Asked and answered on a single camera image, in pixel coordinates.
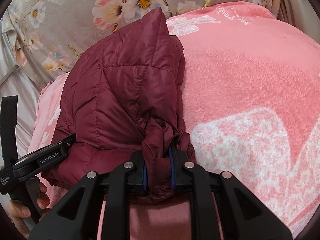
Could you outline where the silver satin curtain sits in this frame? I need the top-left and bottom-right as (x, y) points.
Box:
(1, 33), (40, 157)

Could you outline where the beige fabric at right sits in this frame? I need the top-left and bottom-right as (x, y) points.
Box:
(278, 0), (319, 34)

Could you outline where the pink bow-print blanket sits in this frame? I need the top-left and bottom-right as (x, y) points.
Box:
(30, 2), (319, 236)

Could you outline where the maroon quilted puffer jacket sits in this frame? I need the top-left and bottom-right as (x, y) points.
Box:
(42, 9), (195, 203)

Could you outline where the person's left hand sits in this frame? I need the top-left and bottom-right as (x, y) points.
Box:
(5, 182), (51, 239)

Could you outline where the grey floral bed sheet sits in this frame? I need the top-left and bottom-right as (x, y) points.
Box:
(2, 0), (280, 89)

